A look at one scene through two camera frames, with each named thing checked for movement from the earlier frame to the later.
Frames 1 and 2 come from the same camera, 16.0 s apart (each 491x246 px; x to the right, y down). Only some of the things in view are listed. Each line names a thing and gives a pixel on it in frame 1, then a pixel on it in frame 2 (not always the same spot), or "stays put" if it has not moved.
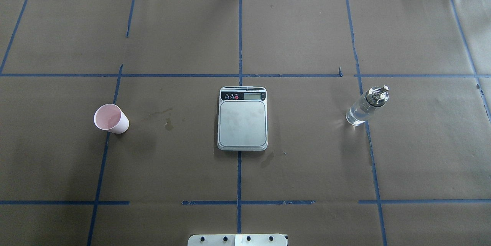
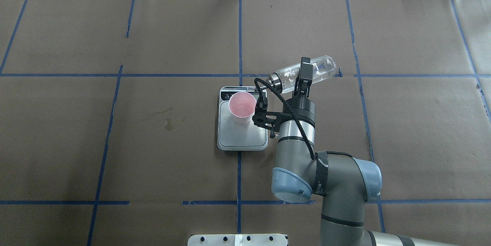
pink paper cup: x=110 y=118 -> x=242 y=105
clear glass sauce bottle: x=366 y=106 -> x=285 y=80
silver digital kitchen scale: x=242 y=124 stays put
